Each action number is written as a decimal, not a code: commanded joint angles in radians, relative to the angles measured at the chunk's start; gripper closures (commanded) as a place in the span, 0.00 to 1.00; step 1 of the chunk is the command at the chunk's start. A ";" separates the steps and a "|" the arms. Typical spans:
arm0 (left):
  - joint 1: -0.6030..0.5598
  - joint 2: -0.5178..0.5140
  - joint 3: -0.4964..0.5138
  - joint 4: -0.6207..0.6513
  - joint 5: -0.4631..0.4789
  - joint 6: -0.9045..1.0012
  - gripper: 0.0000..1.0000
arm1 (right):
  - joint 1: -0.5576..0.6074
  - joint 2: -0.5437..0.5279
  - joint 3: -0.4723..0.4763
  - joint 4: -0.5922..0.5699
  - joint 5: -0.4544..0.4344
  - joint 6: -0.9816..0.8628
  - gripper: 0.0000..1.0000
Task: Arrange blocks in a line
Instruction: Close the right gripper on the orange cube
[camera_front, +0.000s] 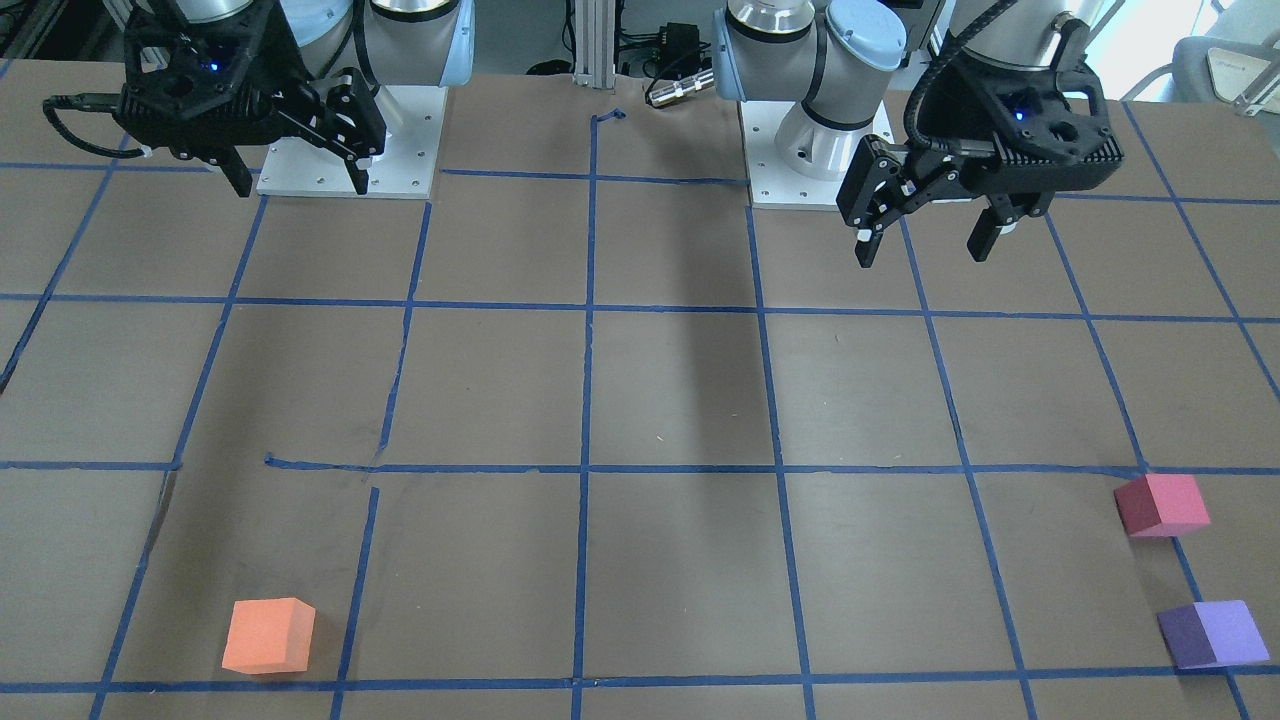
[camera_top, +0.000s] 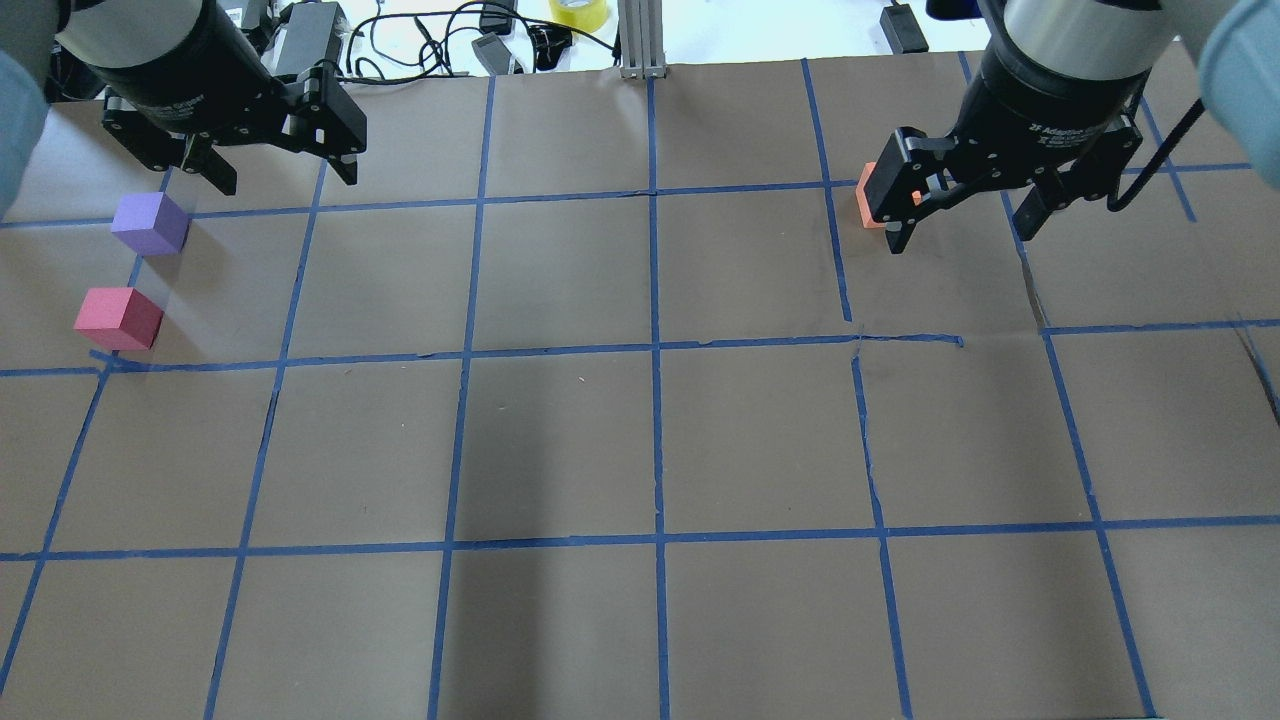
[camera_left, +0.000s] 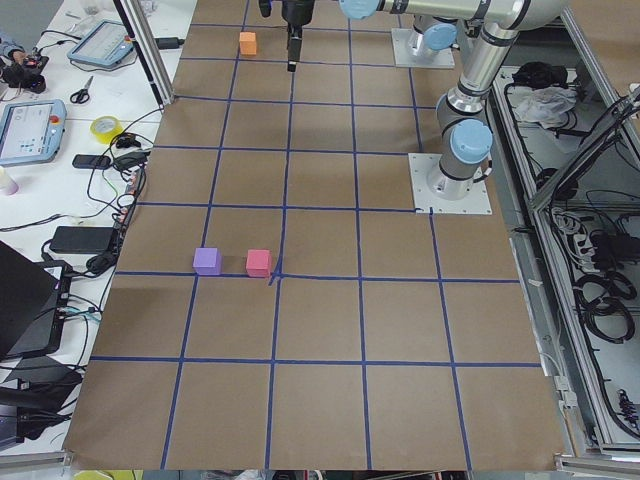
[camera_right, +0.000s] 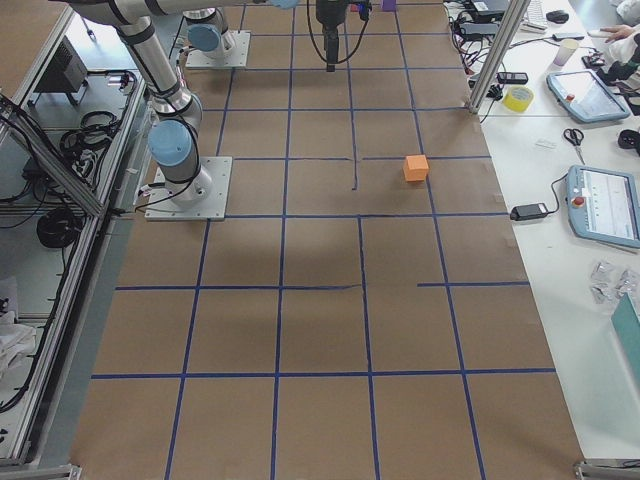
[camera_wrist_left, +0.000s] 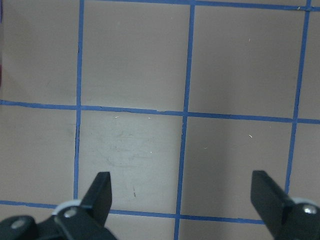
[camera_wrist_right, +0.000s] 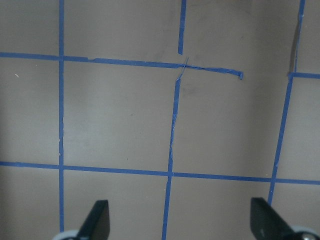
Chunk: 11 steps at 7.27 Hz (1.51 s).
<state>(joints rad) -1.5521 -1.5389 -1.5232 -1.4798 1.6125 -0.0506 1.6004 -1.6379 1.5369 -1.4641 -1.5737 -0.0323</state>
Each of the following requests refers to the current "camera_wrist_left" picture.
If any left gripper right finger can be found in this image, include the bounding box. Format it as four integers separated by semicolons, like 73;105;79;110
250;170;320;240

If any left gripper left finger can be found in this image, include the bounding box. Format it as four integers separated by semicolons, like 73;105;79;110
0;172;112;240

